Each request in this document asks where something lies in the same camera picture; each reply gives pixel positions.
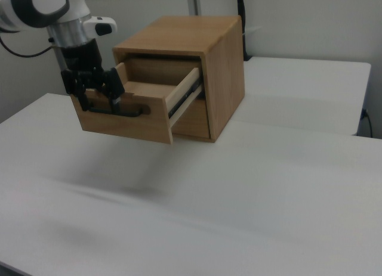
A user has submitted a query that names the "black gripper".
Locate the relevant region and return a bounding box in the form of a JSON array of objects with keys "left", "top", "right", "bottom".
[{"left": 58, "top": 39, "right": 125, "bottom": 113}]

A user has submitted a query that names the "wooden drawer with black handle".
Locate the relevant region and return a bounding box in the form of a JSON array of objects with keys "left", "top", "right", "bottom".
[{"left": 70, "top": 59, "right": 207, "bottom": 145}]

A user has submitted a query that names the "wooden two-drawer cabinet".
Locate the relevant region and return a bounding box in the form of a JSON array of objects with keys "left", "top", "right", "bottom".
[{"left": 112, "top": 15, "right": 246, "bottom": 144}]

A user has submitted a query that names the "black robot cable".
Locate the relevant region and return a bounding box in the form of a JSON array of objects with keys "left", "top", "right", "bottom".
[{"left": 0, "top": 34, "right": 58, "bottom": 58}]

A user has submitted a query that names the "black camera stand pole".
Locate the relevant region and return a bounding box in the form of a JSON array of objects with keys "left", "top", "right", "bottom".
[{"left": 236, "top": 0, "right": 252, "bottom": 61}]

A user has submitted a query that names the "black cable at table edge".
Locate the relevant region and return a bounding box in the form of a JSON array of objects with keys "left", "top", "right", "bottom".
[{"left": 362, "top": 108, "right": 374, "bottom": 138}]

